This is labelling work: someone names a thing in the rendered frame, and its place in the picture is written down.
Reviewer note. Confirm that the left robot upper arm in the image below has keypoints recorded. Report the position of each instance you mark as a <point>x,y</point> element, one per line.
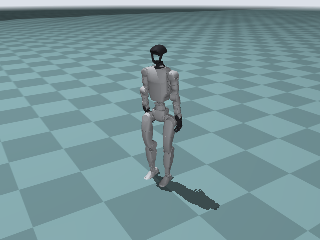
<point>173,76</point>

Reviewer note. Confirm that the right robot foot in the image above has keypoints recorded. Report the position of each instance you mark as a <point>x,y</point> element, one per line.
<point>151,174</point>

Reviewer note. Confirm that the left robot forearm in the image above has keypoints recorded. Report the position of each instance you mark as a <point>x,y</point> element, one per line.
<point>177,106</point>

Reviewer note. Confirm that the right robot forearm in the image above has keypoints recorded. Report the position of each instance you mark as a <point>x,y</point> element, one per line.
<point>145,101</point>

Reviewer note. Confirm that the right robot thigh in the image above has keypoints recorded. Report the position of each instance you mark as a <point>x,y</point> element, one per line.
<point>147,131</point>

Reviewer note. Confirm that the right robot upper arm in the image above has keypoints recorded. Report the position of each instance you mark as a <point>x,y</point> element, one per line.
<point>145,88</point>

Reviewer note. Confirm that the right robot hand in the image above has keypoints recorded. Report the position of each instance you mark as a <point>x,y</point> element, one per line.
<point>146,110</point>

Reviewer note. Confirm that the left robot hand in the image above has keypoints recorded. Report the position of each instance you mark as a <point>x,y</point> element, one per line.
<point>179,124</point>

